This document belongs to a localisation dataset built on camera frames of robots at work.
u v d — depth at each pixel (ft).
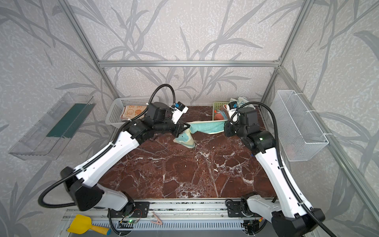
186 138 2.57
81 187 1.25
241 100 3.65
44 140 2.08
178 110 1.99
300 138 1.99
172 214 2.37
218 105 3.79
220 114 3.46
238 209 2.41
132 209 2.23
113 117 3.46
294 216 1.19
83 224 2.29
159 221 2.28
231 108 1.96
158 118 1.79
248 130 1.63
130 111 3.67
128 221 2.32
